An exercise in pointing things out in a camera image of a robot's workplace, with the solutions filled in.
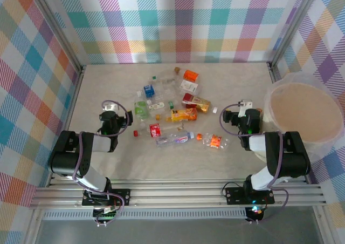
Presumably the cream label green band bottle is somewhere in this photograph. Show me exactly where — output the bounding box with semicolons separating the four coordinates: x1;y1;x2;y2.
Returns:
146;99;175;112

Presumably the controller board lit LED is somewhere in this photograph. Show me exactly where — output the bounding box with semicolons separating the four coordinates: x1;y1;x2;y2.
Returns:
245;205;266;225

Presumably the controller board green terminal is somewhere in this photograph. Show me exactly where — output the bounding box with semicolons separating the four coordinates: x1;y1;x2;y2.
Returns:
92;205;121;228

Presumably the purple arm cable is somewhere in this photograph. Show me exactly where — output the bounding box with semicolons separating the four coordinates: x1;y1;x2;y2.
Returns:
71;100;129;223
219;104;291;225

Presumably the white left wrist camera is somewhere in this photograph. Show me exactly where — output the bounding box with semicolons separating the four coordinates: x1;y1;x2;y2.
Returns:
103;103;120;113

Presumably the light green label bottle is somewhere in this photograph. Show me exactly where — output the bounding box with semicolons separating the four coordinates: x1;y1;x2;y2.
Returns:
134;100;150;121

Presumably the orange juice bottle yellow label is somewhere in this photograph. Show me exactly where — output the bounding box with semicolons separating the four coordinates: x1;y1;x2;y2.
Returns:
155;108;199;123

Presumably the aluminium table side rail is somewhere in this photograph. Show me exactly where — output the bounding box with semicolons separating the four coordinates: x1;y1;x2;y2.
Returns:
45;64;87;188
266;61;280;84

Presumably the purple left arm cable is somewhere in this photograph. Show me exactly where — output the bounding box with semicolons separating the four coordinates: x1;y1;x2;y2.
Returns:
71;100;129;223

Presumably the white label clear bottle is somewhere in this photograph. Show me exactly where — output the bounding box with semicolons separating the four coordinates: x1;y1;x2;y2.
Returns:
178;79;199;93

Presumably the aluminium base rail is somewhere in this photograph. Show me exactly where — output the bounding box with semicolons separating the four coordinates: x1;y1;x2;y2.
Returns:
29;177;329;210

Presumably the clear bottle green cap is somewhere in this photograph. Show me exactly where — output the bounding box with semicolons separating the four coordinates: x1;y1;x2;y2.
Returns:
147;70;177;85

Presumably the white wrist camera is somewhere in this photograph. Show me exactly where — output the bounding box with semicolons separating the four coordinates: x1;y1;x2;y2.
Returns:
103;103;120;113
237;99;254;113

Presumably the red and white carton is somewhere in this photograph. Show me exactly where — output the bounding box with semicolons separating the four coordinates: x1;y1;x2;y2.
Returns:
181;92;218;114

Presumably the grey slotted cable duct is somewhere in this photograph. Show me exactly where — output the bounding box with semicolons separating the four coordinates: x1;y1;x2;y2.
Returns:
42;210;248;220

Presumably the aluminium frame post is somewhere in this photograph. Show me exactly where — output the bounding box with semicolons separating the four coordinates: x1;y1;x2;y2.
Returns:
25;0;86;76
268;0;323;69

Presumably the blue label clear bottle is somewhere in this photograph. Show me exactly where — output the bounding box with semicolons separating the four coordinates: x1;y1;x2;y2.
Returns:
136;83;175;98

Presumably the aluminium frame leg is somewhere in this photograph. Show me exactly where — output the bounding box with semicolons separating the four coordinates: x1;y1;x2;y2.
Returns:
314;207;334;244
25;208;45;244

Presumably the blue pink label water bottle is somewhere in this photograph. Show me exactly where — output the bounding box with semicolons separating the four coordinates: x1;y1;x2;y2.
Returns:
155;131;195;147

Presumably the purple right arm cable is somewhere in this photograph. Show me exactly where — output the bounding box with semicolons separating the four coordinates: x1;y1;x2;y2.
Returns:
219;104;291;225

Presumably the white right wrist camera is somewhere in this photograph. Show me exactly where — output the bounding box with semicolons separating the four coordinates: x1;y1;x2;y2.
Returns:
237;99;254;113

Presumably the crushed bottle orange cap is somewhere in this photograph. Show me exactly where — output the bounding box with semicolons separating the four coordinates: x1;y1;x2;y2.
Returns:
196;132;230;151

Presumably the orange small carton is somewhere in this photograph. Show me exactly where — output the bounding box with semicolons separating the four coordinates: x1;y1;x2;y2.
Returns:
174;66;201;83

